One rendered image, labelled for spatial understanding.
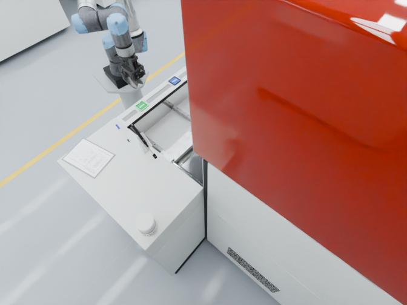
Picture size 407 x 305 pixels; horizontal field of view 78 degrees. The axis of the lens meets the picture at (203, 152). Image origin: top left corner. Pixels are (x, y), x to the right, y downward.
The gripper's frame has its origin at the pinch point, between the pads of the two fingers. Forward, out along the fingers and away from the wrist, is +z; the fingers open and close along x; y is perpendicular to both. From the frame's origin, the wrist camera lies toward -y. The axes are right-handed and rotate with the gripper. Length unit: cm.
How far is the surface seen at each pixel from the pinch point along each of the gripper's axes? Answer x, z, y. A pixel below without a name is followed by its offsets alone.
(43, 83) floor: -3, 111, -195
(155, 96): 10.4, 15.1, 0.9
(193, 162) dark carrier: -5.6, 20.8, 43.7
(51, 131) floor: -35, 111, -125
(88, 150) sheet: -36.4, 13.9, 3.1
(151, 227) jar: -43, 6, 57
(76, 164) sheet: -45.0, 13.9, 5.1
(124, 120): -12.7, 15.1, 1.0
